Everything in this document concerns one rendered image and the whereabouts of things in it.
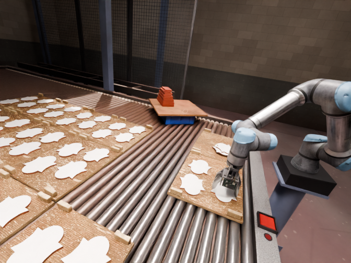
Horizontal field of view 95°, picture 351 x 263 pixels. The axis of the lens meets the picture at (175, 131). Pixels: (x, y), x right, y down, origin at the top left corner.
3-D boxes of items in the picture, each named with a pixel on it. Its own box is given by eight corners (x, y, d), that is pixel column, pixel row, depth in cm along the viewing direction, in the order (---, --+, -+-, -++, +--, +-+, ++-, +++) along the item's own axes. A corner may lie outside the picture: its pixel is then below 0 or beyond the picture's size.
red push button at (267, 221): (272, 220, 73) (273, 218, 72) (274, 232, 68) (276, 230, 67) (258, 215, 74) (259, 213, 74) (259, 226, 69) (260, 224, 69)
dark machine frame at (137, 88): (167, 148, 287) (174, 91, 243) (157, 159, 254) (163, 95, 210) (49, 110, 369) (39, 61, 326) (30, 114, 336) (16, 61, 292)
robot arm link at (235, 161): (230, 146, 73) (248, 152, 71) (226, 155, 75) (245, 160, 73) (229, 155, 67) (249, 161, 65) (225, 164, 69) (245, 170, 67)
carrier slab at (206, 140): (242, 142, 139) (242, 141, 139) (241, 169, 104) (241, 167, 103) (202, 131, 149) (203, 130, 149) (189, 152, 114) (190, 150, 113)
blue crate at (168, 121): (183, 113, 188) (185, 105, 184) (194, 124, 162) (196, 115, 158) (157, 113, 178) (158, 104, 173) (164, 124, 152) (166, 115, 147)
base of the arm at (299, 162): (314, 164, 112) (320, 152, 108) (320, 176, 100) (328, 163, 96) (289, 157, 118) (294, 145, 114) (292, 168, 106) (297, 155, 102)
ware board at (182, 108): (188, 101, 201) (188, 100, 200) (207, 116, 159) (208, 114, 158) (148, 99, 184) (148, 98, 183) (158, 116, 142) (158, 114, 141)
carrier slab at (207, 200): (241, 169, 104) (242, 167, 103) (242, 224, 68) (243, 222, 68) (189, 153, 113) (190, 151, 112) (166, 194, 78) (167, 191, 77)
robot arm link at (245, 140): (262, 135, 62) (244, 135, 60) (253, 158, 67) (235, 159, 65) (249, 126, 69) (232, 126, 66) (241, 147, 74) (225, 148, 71)
